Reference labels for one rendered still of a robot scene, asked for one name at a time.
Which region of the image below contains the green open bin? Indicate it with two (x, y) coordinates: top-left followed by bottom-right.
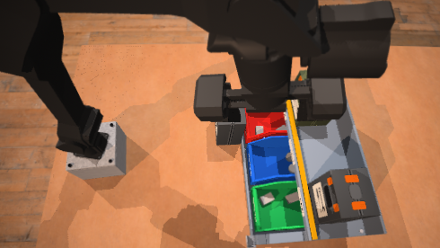
(251, 181), (304, 232)

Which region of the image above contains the blue bin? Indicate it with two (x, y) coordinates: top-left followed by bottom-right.
(246, 136), (295, 185)

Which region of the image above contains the yellow long thin bar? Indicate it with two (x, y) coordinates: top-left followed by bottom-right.
(286, 100), (318, 240)

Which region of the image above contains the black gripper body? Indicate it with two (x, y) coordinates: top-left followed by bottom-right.
(193, 69), (347, 121)

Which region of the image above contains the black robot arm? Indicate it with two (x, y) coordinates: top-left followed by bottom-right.
(0, 0), (395, 160)

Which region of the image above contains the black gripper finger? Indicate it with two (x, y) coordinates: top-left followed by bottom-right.
(296, 100), (320, 121)
(210, 82), (241, 122)

